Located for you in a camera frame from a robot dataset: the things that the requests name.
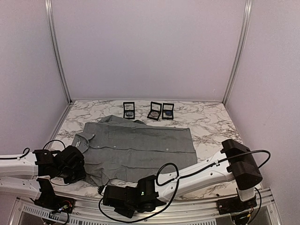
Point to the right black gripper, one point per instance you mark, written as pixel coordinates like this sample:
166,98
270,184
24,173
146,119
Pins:
128,214

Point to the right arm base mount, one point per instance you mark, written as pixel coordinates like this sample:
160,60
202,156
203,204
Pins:
235,205

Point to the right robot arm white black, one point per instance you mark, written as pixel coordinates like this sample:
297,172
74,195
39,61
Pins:
154,194

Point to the black display frame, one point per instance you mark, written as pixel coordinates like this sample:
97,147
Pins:
167,107
128,106
155,107

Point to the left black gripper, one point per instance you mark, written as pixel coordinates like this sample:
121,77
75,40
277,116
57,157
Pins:
81,175

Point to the middle black display frame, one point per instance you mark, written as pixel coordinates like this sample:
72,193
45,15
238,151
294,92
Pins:
155,107

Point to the dark patterned round brooch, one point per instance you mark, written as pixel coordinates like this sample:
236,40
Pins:
129,114

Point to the left black display frame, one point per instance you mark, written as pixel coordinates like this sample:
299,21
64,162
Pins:
128,106

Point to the front aluminium rail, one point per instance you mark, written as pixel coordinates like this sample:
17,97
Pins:
195,212

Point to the right black display frame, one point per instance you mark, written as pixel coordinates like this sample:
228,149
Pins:
167,107

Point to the aluminium frame post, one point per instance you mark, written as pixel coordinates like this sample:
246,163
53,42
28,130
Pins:
240,47
56,51

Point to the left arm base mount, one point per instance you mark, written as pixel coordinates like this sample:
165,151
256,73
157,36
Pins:
48,199

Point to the blue round brooch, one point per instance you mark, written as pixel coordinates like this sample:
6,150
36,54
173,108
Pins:
168,114

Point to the pink round brooch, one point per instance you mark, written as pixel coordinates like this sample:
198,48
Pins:
154,114

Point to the grey button shirt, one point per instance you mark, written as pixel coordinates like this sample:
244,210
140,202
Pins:
118,148

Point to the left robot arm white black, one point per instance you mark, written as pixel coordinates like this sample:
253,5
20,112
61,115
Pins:
29,174

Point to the left aluminium frame post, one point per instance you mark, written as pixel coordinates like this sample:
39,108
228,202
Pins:
56,51

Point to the right aluminium frame post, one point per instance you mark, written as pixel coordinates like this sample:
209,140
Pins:
240,47

